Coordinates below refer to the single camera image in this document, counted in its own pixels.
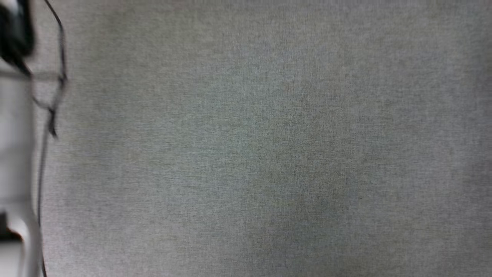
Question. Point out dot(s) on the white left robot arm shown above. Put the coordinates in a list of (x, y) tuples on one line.
[(15, 154)]

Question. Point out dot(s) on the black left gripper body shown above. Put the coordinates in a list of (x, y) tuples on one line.
[(13, 30)]

